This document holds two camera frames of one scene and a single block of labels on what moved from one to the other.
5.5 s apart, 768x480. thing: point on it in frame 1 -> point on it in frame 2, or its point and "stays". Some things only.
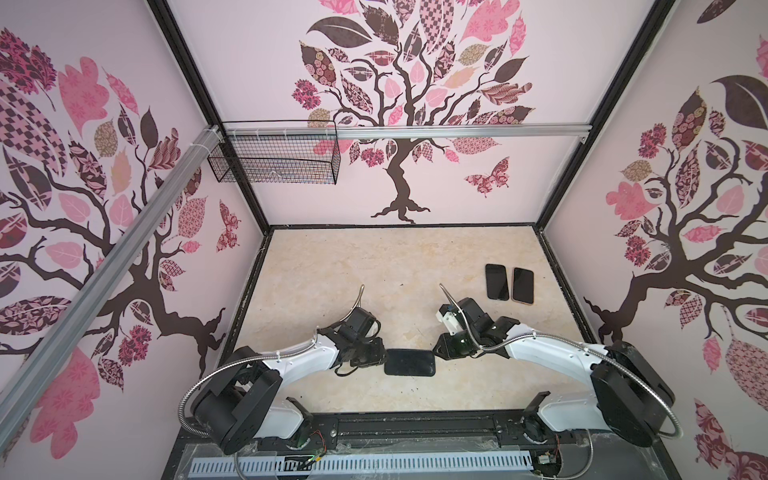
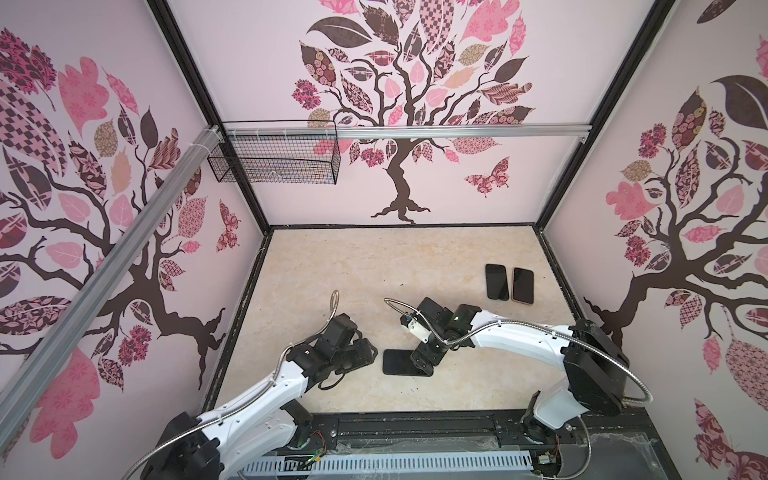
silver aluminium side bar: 206,145 stays
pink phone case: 523,286 stays
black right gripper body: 457,345 -> 430,352
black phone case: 410,362 stays
